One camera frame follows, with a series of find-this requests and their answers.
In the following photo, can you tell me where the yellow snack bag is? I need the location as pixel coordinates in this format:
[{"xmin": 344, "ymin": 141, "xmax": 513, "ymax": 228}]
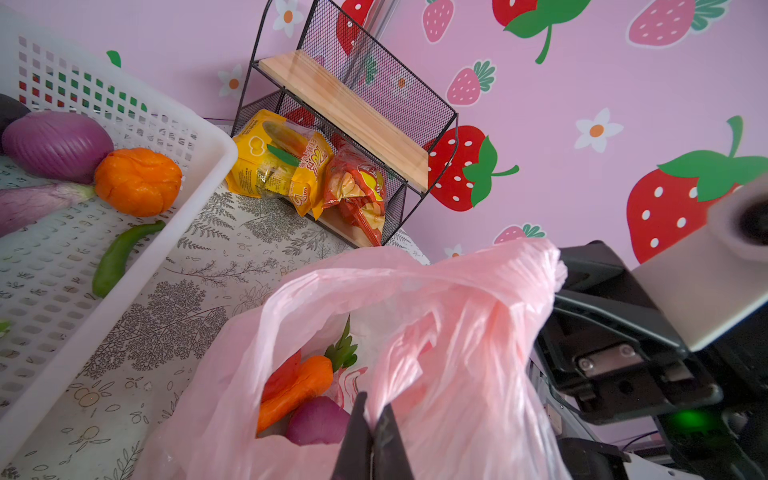
[{"xmin": 226, "ymin": 109, "xmax": 334, "ymax": 219}]

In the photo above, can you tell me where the small purple onion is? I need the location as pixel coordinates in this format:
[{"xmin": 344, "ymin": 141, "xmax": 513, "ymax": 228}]
[{"xmin": 2, "ymin": 111, "xmax": 114, "ymax": 184}]

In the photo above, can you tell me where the red chips bag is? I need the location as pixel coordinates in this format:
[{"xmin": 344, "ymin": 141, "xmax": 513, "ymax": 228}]
[{"xmin": 323, "ymin": 141, "xmax": 387, "ymax": 246}]

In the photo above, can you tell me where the red tomato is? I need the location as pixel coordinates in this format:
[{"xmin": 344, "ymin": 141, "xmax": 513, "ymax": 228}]
[{"xmin": 262, "ymin": 350, "xmax": 301, "ymax": 402}]

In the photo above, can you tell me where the white plastic basket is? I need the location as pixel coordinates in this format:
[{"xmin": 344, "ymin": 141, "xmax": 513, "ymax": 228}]
[{"xmin": 1, "ymin": 8, "xmax": 237, "ymax": 463}]

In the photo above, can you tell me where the orange carrot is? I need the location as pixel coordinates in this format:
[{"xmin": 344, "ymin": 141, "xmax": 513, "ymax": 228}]
[{"xmin": 256, "ymin": 316, "xmax": 358, "ymax": 434}]

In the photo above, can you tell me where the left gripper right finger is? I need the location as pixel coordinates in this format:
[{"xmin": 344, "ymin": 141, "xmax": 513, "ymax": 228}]
[{"xmin": 372, "ymin": 404, "xmax": 415, "ymax": 480}]

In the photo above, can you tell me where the long purple eggplant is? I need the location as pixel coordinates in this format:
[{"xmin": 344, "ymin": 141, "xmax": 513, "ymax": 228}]
[{"xmin": 1, "ymin": 182, "xmax": 95, "ymax": 237}]

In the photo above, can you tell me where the green chili pepper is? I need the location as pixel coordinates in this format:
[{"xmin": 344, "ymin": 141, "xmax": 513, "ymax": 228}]
[{"xmin": 92, "ymin": 220, "xmax": 166, "ymax": 298}]

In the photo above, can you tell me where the dark cucumber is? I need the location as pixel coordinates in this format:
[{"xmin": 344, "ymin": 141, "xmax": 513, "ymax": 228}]
[{"xmin": 0, "ymin": 94, "xmax": 30, "ymax": 135}]

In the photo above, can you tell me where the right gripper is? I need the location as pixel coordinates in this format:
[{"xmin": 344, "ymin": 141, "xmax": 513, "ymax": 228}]
[{"xmin": 534, "ymin": 241, "xmax": 767, "ymax": 479}]

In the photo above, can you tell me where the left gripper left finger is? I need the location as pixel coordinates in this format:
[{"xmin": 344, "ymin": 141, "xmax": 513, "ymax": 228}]
[{"xmin": 330, "ymin": 392, "xmax": 373, "ymax": 480}]

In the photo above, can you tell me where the orange pumpkin toy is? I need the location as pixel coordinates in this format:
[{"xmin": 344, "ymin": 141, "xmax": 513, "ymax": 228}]
[{"xmin": 94, "ymin": 148, "xmax": 183, "ymax": 217}]

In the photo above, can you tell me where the black wire mesh shelf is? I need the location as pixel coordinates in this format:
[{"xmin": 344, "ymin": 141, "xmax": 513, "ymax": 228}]
[{"xmin": 231, "ymin": 1, "xmax": 459, "ymax": 243}]

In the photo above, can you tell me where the pink plastic grocery bag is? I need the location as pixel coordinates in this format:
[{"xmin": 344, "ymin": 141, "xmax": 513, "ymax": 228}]
[{"xmin": 134, "ymin": 239, "xmax": 568, "ymax": 479}]

